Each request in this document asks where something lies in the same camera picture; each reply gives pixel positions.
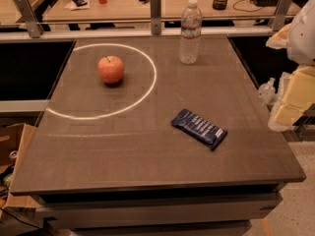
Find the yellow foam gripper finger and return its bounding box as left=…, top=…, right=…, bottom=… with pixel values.
left=266, top=24, right=290, bottom=49
left=268, top=65, right=315, bottom=132

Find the red apple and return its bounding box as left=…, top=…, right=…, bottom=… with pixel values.
left=97, top=56, right=125, bottom=84

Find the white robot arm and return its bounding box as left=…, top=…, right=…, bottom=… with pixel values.
left=266, top=0, right=315, bottom=132

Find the small clear bottle on floor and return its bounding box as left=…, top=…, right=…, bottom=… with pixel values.
left=258, top=78, right=276, bottom=104

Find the clear plastic water bottle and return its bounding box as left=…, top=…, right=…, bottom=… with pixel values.
left=179, top=0, right=203, bottom=64

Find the dark blue snack bar wrapper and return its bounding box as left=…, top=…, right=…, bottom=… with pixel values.
left=171, top=109, right=227, bottom=150

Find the wooden background desk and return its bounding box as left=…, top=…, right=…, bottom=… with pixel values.
left=43, top=0, right=276, bottom=23

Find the cardboard box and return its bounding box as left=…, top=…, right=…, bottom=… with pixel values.
left=0, top=123, right=38, bottom=209

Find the right metal rail bracket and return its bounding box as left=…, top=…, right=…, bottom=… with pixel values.
left=268, top=0, right=292, bottom=31

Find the metal rail bracket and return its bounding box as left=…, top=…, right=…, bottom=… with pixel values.
left=150, top=0, right=161, bottom=34
left=14, top=0, right=43, bottom=38
left=268, top=0, right=292, bottom=31

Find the black cable on desk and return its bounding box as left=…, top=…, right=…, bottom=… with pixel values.
left=232, top=0, right=260, bottom=13

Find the middle metal rail bracket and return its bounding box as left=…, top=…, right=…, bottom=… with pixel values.
left=150, top=0, right=161, bottom=34

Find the left metal rail bracket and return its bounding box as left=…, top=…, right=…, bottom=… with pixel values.
left=14, top=0, right=43, bottom=38

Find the black floor cable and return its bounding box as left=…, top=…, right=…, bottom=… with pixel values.
left=0, top=206, right=50, bottom=233

